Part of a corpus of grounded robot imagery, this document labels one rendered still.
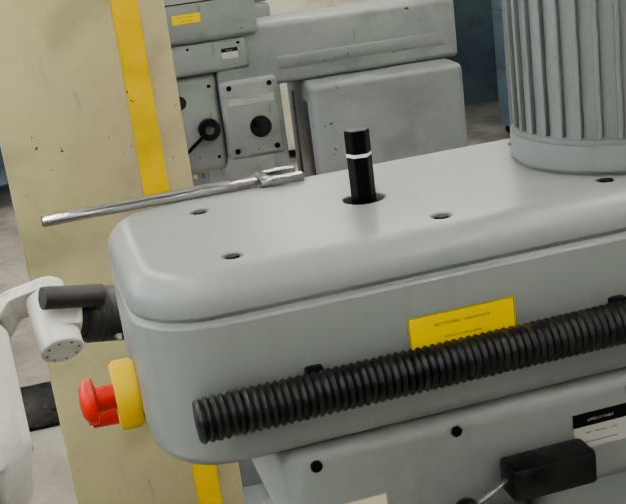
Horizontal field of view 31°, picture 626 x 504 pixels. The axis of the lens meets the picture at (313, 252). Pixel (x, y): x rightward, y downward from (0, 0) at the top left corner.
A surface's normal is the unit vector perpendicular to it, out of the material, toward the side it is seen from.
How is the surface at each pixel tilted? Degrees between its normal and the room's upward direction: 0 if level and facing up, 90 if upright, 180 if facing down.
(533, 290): 90
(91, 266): 90
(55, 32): 90
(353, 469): 90
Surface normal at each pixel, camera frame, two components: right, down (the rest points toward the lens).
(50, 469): -0.12, -0.94
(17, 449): 0.94, -0.11
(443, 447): 0.27, 0.26
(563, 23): -0.68, 0.30
